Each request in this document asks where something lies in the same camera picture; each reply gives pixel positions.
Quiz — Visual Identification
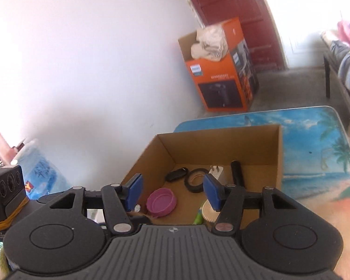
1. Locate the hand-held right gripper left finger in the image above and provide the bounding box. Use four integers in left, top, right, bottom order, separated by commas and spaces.
49, 173, 144, 235

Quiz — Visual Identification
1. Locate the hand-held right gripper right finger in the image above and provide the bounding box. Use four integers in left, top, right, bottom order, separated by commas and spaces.
203, 173, 299, 235

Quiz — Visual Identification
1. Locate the white charger plug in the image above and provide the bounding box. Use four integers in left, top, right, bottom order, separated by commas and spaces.
208, 165, 232, 186

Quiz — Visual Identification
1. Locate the black tape roll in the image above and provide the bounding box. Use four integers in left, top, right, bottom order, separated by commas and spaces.
184, 168, 211, 193

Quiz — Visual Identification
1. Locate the black jar with gold lid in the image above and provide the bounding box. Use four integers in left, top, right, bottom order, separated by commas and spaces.
201, 200, 222, 225

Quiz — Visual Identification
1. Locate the pink plastic plate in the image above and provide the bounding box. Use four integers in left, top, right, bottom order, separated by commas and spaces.
146, 189, 177, 218

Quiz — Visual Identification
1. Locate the green lip balm stick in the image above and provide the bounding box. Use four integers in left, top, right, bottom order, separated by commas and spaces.
193, 206, 206, 226

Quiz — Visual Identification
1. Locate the black cylinder tube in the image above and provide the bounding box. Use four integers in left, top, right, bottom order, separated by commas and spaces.
230, 160, 246, 188

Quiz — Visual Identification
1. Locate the brown cardboard box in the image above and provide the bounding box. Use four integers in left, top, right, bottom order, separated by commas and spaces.
121, 124, 283, 228

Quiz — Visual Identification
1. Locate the blue water jug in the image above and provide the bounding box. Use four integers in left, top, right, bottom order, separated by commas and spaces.
11, 140, 73, 202

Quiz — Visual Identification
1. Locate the pink bottle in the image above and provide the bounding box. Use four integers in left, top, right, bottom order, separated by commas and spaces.
0, 127, 16, 167

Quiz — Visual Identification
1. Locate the orange appliance box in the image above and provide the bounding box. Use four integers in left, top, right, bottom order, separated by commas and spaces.
178, 17, 260, 112

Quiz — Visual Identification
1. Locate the white cloth bag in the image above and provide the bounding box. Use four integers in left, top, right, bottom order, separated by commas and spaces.
190, 25, 230, 62

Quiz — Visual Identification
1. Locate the bed with grey blanket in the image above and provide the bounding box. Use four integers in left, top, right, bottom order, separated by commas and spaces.
320, 32, 350, 108

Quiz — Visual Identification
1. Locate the dark red door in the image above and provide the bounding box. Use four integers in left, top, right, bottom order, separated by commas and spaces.
172, 0, 288, 72

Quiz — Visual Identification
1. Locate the pink floral quilt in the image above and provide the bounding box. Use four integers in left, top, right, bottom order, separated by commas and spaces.
337, 20, 350, 53

